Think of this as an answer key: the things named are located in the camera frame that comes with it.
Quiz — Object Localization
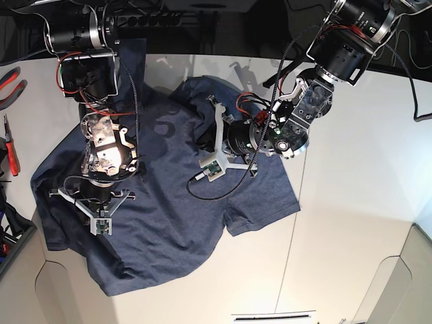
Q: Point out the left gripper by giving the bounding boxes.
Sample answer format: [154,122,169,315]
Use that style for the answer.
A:
[196,95,267,176]

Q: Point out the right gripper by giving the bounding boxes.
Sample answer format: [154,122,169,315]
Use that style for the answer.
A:
[49,178,136,219]

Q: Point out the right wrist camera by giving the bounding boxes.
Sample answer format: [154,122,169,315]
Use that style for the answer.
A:
[90,217,112,236]

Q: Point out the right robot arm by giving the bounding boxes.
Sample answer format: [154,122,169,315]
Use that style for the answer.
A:
[1,1,151,221]

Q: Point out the red handled cutters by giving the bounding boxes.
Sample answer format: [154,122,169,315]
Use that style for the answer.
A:
[3,115,20,176]

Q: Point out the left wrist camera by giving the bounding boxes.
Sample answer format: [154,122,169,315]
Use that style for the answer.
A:
[193,161,225,182]

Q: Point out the black braided cable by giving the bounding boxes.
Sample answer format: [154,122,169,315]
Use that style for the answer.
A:
[187,23,325,203]
[63,57,144,190]

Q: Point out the black power strip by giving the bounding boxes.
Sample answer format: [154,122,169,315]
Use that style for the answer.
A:
[116,11,205,28]

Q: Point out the grey storage bin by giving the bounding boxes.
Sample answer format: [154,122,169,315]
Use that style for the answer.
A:
[1,194,36,279]

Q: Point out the black braided right cable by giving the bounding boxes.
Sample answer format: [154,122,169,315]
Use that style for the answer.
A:
[187,23,325,203]

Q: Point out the red grey pliers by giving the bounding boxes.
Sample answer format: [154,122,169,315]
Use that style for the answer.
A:
[0,66,28,108]

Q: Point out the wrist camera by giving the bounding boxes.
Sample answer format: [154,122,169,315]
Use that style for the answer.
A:
[193,161,225,182]
[90,217,112,236]

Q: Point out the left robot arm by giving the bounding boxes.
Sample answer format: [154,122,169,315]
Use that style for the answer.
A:
[195,1,431,181]

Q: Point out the black braided left cable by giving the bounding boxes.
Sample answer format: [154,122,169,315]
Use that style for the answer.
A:
[63,57,144,190]

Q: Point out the blue t-shirt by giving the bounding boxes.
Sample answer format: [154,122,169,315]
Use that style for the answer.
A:
[30,40,300,296]

